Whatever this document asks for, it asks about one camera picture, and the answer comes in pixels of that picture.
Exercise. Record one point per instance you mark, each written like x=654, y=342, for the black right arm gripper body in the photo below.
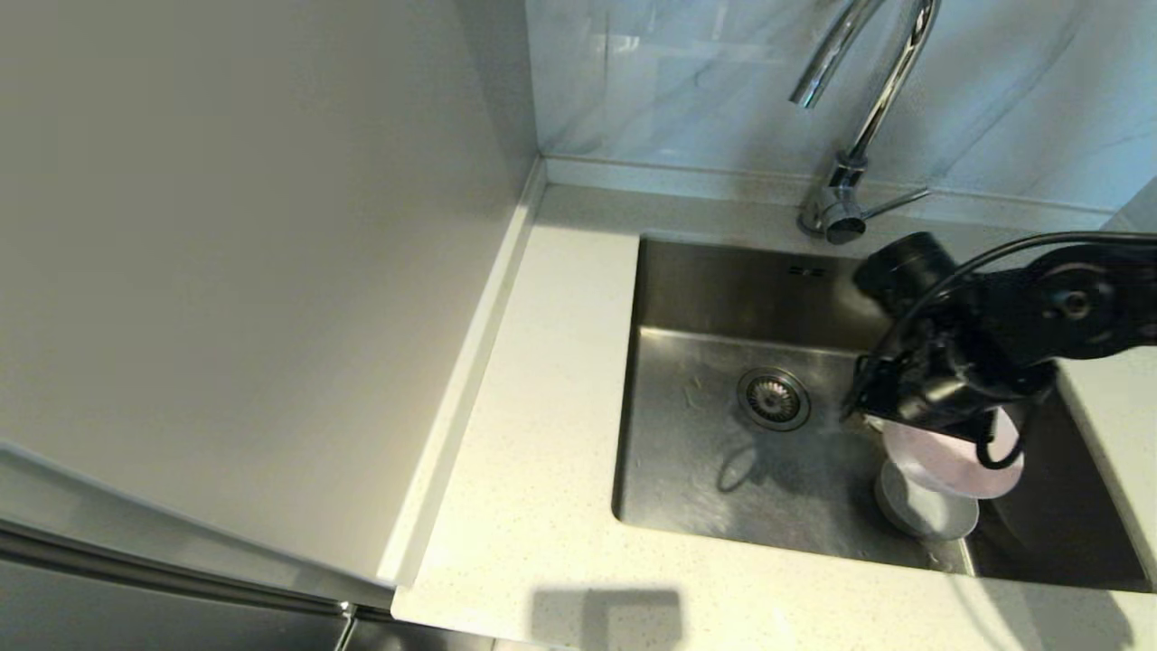
x=949, y=380

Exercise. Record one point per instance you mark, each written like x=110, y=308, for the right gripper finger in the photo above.
x=868, y=389

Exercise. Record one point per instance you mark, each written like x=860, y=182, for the pink ceramic bowl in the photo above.
x=949, y=466

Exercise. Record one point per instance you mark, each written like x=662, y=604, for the grey ceramic bowl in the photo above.
x=922, y=517

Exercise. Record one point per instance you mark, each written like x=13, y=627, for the chrome gooseneck faucet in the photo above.
x=836, y=213

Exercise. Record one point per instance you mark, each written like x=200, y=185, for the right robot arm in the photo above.
x=1085, y=303

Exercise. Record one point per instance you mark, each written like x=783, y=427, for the stainless steel sink basin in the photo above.
x=705, y=488

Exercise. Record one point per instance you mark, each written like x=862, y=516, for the round metal drain strainer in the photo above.
x=774, y=398

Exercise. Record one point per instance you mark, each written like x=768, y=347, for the grey tall cabinet side panel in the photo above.
x=226, y=271

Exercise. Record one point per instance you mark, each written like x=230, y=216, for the chrome door trim strip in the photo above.
x=181, y=579

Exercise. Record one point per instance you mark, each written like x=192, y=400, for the grey appliance door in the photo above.
x=136, y=619

